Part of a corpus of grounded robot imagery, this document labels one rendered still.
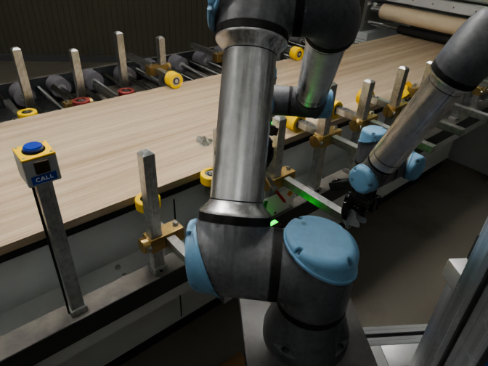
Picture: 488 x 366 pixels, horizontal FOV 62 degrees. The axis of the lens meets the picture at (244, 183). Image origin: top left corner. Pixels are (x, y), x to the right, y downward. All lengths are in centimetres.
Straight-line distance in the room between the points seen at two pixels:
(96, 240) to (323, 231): 96
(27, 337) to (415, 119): 111
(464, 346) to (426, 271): 204
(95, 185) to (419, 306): 173
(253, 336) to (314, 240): 24
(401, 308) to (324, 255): 177
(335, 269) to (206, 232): 19
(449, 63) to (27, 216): 115
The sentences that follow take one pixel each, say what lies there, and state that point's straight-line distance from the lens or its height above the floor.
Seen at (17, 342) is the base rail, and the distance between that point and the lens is 129.
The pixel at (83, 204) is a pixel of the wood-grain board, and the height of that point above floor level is 90.
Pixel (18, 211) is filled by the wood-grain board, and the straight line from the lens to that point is 138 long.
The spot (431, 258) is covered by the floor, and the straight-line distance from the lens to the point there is 271.
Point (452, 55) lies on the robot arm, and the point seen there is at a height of 146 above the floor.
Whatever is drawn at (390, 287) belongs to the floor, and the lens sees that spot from 242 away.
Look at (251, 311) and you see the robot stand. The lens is 80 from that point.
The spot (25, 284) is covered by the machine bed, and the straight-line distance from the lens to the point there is 145.
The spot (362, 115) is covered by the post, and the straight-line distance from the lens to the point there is 177.
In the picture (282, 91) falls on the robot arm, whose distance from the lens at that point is 102.
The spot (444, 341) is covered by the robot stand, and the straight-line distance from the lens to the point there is 61.
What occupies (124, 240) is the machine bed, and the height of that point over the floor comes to 69.
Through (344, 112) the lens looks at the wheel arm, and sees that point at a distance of 188.
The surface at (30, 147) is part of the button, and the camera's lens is 97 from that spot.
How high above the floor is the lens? 166
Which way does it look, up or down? 33 degrees down
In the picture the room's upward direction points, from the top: 3 degrees clockwise
